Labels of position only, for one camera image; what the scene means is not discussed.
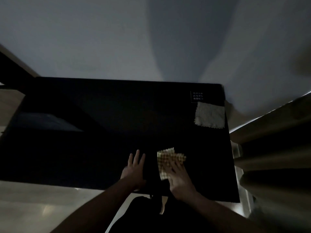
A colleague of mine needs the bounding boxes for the person's right hand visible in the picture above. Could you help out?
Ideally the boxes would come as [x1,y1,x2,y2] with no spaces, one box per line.
[166,159,198,202]

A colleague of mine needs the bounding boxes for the person's left hand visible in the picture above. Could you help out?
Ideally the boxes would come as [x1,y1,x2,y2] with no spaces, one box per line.
[120,150,147,191]

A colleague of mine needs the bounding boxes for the yellow checkered cloth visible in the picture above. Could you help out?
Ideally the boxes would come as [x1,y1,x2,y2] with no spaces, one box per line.
[156,147,187,181]

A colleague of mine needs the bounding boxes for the plain grey cleaning cloth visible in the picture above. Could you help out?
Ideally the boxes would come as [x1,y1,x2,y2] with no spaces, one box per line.
[194,102,226,129]

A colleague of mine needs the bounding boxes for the person's left forearm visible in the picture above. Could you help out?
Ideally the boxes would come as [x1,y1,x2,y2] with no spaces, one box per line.
[50,178,138,233]

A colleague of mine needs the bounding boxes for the person's right forearm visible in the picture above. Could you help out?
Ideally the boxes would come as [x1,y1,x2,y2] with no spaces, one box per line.
[189,191,267,233]

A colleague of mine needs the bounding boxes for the black table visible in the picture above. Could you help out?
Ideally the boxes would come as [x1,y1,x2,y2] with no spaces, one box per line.
[0,76,241,204]

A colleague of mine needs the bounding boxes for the black trousers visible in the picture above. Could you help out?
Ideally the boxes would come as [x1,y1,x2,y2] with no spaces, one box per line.
[107,195,219,233]

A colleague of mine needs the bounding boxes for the grey curtain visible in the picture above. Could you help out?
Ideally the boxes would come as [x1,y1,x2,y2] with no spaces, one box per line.
[229,91,311,233]

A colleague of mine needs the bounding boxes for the beige wooden panel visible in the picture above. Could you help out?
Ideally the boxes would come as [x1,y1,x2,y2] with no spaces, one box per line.
[0,88,26,130]

